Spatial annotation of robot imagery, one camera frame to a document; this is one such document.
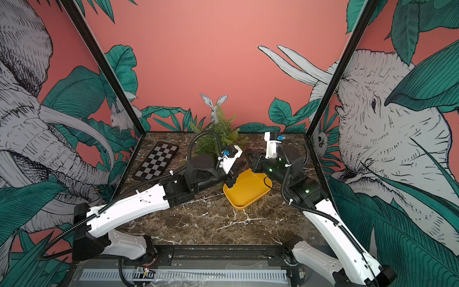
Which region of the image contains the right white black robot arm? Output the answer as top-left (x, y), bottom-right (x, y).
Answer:
top-left (245, 141), bottom-right (397, 287)

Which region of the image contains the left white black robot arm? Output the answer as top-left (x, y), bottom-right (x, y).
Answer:
top-left (37, 131), bottom-right (242, 265)

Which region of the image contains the small green christmas tree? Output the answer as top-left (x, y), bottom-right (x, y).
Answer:
top-left (189, 105), bottom-right (249, 159)

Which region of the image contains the yellow plastic tray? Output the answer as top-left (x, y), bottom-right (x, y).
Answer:
top-left (223, 169), bottom-right (273, 210)

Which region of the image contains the black white chessboard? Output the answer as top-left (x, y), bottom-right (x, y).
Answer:
top-left (133, 141), bottom-right (179, 180)

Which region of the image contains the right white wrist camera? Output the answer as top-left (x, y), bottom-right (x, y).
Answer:
top-left (264, 132), bottom-right (285, 159)

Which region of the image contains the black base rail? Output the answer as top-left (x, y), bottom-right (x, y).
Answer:
top-left (134, 244), bottom-right (306, 268)

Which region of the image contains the white slotted cable duct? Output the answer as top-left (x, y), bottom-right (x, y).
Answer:
top-left (80, 268), bottom-right (289, 284)

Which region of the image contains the right black frame post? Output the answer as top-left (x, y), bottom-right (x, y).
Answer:
top-left (306, 0), bottom-right (379, 139)

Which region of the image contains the black frame post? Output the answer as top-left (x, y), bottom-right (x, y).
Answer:
top-left (306, 0), bottom-right (379, 139)
top-left (60, 0), bottom-right (147, 136)

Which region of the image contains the left black frame post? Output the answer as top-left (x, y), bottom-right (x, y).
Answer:
top-left (60, 0), bottom-right (147, 136)

